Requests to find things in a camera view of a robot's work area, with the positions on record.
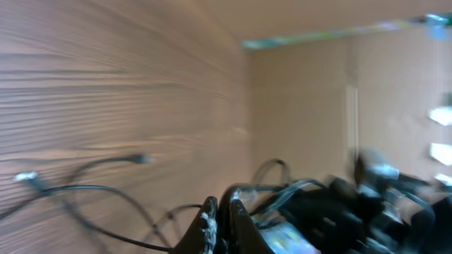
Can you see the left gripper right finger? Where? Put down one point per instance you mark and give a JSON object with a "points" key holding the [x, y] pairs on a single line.
{"points": [[244, 236]]}

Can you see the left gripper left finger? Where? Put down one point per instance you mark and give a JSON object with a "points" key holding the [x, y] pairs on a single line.
{"points": [[201, 236]]}

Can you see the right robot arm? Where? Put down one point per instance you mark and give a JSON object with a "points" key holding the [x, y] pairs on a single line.
{"points": [[381, 211]]}

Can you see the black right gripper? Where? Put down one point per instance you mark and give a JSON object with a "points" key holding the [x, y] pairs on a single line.
{"points": [[327, 217]]}

